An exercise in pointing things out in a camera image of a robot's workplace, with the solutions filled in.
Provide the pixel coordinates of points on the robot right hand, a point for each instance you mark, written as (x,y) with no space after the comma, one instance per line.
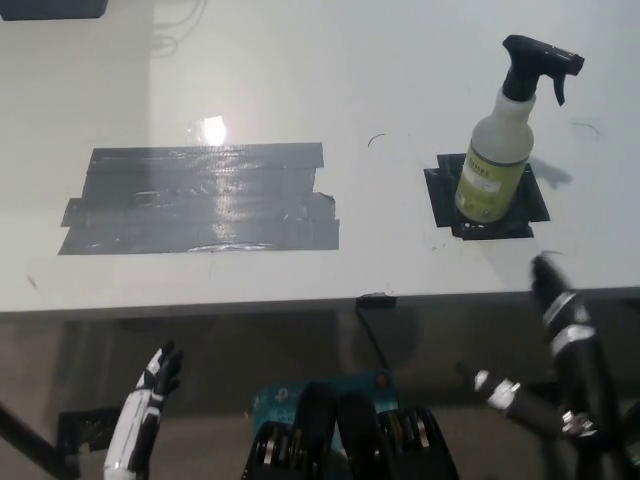
(582,360)

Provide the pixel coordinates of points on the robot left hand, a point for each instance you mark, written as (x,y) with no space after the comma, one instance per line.
(145,405)

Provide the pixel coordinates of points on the white spray bottle black trigger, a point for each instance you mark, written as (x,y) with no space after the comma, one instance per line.
(492,170)

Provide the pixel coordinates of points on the teal box on robot torso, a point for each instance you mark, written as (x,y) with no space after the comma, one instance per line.
(280,400)

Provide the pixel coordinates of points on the black ribbed robot torso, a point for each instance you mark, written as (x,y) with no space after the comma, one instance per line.
(350,435)

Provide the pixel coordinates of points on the black tape patch on floor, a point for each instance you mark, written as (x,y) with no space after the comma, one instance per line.
(87,430)

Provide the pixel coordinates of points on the black diagonal table leg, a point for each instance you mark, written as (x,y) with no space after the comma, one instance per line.
(40,440)

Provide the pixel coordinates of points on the black tape square marker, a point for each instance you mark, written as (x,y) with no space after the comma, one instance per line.
(535,205)

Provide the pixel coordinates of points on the dark flat object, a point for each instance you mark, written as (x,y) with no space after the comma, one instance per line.
(50,7)

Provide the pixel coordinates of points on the large grey duct tape patch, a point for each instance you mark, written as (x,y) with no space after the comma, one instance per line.
(200,200)

